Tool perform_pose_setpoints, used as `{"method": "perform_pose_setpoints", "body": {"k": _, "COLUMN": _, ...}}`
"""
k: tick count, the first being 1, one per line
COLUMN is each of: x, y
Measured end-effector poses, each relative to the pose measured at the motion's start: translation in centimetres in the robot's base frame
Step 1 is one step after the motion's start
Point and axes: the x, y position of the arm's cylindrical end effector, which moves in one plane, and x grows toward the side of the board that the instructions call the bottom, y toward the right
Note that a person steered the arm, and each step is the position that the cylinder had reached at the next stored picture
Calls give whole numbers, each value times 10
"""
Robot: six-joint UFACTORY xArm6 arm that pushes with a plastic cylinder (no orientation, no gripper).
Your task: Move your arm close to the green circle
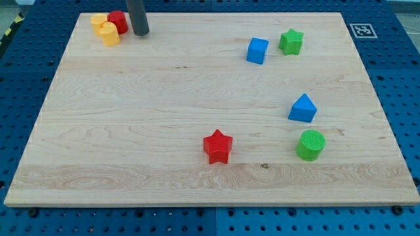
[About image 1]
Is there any red star block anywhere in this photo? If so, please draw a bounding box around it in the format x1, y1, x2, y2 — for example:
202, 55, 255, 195
203, 129, 234, 165

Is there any white fiducial marker tag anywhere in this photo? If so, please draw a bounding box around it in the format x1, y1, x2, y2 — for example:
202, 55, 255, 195
350, 23, 377, 39

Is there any black and yellow hazard tape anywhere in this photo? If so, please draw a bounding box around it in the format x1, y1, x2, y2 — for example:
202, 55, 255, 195
1, 11, 25, 47

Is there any light wooden board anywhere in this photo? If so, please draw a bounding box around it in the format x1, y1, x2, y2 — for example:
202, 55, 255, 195
4, 12, 419, 208

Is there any green cylinder block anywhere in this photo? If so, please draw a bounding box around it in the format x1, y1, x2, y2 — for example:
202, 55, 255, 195
295, 130, 326, 161

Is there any yellow cylinder block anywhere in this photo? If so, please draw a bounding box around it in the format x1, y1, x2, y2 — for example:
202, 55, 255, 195
90, 13, 108, 36

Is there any blue cube block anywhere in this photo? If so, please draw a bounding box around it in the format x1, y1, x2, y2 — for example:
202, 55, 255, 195
246, 37, 269, 64

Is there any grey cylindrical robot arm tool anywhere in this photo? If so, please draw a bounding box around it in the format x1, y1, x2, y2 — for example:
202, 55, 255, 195
126, 0, 149, 36

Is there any blue triangle block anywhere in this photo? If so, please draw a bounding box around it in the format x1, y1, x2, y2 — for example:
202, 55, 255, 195
288, 94, 318, 123

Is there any red cylinder block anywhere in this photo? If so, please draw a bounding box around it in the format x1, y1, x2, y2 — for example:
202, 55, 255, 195
107, 10, 128, 34

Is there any green star block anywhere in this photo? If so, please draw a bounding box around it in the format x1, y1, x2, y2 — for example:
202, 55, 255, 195
278, 28, 304, 56

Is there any yellow heart block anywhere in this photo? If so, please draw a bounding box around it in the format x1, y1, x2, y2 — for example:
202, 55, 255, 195
99, 22, 120, 47

